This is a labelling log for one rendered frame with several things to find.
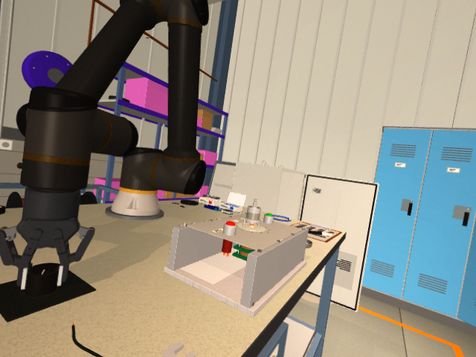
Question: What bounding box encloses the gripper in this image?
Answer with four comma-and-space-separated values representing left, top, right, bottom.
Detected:
0, 187, 96, 292

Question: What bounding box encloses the black knob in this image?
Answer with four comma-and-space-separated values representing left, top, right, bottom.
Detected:
28, 263, 65, 297

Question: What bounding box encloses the black park mat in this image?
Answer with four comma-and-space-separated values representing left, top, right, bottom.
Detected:
0, 272, 97, 323

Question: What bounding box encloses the flat pink box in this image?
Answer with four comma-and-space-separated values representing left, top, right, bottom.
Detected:
94, 176, 123, 199

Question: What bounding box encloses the blue white small box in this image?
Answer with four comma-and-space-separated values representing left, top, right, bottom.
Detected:
199, 195, 225, 209
218, 202, 243, 216

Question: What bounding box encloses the purple round reel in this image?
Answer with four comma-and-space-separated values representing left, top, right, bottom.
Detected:
21, 50, 74, 91

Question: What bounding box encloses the red push button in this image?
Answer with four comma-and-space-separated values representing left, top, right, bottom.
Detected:
221, 219, 239, 258

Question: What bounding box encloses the large pink box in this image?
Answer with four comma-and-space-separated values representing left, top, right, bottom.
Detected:
123, 77, 171, 109

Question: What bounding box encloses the small pink box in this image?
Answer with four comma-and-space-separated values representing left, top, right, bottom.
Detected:
196, 149, 221, 165

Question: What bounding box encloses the brown cardboard box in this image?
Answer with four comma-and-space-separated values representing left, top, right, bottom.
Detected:
196, 109, 215, 130

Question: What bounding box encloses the blue purple shelf unit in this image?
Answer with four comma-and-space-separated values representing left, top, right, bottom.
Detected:
94, 61, 230, 204

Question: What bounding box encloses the brown diagonal brace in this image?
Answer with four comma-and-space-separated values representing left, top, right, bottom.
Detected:
86, 0, 221, 82

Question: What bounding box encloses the blue steel column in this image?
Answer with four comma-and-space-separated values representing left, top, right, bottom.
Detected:
207, 0, 239, 165

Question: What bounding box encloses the brown framed picture card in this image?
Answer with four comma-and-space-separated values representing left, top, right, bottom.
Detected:
289, 220, 344, 243

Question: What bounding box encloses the blue locker unit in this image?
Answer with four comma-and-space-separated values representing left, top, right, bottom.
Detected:
361, 126, 476, 329

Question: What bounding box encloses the black cable orange tip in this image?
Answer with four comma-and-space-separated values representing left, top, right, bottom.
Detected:
70, 321, 104, 357

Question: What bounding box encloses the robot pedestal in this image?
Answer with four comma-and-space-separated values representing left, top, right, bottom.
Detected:
105, 185, 164, 221

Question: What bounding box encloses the green brown switch wafer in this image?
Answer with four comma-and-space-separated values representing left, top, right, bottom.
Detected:
232, 242, 254, 258

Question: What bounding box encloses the grey selector switch spindle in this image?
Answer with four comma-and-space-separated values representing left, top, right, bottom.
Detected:
245, 198, 263, 225

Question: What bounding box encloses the grey switch box body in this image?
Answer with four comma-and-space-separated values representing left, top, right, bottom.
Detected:
164, 216, 310, 318

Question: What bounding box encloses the blue bench frame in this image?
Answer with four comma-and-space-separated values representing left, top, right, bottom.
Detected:
240, 233, 347, 357

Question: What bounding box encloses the white cabinet black frame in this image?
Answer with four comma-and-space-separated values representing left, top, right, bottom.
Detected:
298, 173, 380, 312

